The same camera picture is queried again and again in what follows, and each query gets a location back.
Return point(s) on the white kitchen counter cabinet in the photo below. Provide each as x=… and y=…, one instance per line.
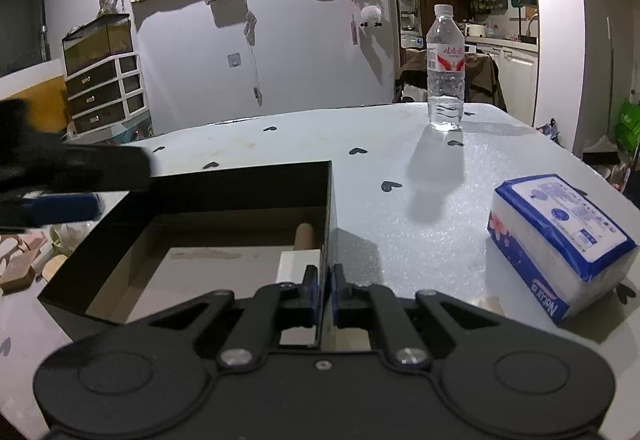
x=517, y=64

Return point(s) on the white plush sheep toy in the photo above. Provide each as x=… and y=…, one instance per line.
x=371, y=15

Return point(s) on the wooden cylinder roller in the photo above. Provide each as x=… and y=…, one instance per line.
x=304, y=237

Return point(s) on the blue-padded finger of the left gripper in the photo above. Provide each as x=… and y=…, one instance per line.
x=27, y=213

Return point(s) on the white drawer cabinet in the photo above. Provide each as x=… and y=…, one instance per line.
x=107, y=95

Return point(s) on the brown draped chair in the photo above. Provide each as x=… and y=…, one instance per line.
x=482, y=83

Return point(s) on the black cardboard box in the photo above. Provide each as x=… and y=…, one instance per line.
x=188, y=235

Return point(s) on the blue white tissue pack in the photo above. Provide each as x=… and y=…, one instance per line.
x=567, y=251

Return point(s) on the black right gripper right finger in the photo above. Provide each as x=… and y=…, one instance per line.
x=385, y=317

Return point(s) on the clear plastic water bottle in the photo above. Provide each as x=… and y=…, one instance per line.
x=445, y=65

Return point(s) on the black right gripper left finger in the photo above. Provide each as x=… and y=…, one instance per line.
x=262, y=319

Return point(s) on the glass terrarium tank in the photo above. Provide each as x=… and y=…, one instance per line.
x=105, y=36

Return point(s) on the green plastic bag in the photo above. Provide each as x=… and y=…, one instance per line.
x=627, y=127

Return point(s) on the white rectangular block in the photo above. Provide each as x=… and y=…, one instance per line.
x=292, y=265

